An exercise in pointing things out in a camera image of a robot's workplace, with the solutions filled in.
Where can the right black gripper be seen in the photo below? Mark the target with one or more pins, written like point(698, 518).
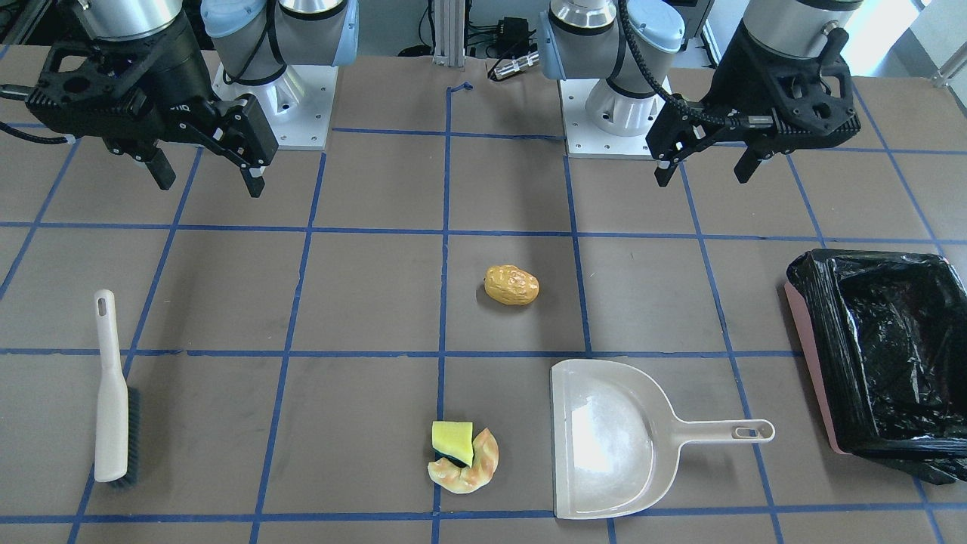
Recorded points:
point(179, 79)

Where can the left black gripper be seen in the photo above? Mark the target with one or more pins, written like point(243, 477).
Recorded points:
point(721, 84)

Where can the yellow toy potato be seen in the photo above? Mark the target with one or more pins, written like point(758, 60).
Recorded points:
point(510, 285)

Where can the beige hand brush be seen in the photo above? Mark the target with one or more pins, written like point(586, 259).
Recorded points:
point(118, 414)

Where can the beige plastic dustpan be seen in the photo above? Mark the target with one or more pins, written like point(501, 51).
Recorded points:
point(617, 439)

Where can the toy croissant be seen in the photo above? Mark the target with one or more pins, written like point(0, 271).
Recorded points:
point(468, 479)

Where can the yellow green sponge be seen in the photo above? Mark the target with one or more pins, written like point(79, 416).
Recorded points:
point(453, 441)

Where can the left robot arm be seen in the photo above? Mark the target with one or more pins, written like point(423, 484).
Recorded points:
point(631, 44)

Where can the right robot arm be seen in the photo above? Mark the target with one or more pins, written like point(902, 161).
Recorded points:
point(256, 41)

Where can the pink bin with black bag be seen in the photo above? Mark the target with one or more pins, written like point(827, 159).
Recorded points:
point(884, 337)

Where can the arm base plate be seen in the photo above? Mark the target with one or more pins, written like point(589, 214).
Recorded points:
point(298, 105)
point(597, 128)

